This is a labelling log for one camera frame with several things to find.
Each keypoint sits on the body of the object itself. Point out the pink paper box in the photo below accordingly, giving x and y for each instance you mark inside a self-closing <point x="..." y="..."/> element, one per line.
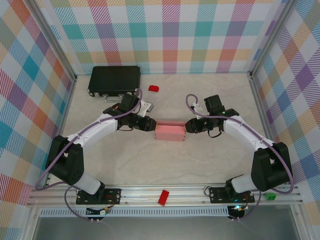
<point x="170" y="132"/>

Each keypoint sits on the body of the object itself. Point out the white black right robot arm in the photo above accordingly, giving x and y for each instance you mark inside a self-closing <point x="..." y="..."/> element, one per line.
<point x="245" y="132"/>

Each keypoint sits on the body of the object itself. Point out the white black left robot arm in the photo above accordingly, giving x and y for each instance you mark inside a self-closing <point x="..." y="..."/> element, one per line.
<point x="100" y="126"/>

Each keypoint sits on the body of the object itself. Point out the small red curved block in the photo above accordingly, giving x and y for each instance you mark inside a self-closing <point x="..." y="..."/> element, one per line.
<point x="153" y="88"/>

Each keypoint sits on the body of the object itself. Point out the red toy brick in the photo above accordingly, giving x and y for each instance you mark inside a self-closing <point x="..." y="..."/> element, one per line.
<point x="163" y="197"/>

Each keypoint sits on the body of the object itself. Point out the small connector with green light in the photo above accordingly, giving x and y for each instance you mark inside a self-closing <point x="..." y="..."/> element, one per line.
<point x="237" y="208"/>

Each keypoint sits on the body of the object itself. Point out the green toy block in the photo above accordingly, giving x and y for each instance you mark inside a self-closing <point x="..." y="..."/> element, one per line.
<point x="270" y="196"/>

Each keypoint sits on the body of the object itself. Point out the grey metal panel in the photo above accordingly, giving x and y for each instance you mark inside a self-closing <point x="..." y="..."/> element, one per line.
<point x="162" y="228"/>

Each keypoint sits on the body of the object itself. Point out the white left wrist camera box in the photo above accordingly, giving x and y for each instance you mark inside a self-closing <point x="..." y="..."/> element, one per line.
<point x="147" y="107"/>

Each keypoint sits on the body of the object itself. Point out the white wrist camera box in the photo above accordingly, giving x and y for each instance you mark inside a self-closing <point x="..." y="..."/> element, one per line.
<point x="147" y="107"/>
<point x="198" y="108"/>

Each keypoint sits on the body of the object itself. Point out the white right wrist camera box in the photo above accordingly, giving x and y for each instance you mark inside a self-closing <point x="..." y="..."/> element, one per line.
<point x="198" y="108"/>

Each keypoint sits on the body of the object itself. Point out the aluminium side rail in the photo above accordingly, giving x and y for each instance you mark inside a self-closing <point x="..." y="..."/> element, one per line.
<point x="260" y="105"/>
<point x="67" y="105"/>

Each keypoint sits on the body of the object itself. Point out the aluminium frame rail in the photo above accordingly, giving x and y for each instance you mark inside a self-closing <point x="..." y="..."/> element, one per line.
<point x="140" y="193"/>

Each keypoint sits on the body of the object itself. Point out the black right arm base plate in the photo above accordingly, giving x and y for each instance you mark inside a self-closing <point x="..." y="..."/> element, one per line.
<point x="216" y="195"/>

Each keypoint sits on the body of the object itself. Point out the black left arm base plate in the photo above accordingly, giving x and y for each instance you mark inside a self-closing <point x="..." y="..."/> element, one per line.
<point x="113" y="196"/>

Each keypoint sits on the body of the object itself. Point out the aluminium corner post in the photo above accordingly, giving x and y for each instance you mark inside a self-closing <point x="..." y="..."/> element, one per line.
<point x="271" y="37"/>
<point x="55" y="41"/>

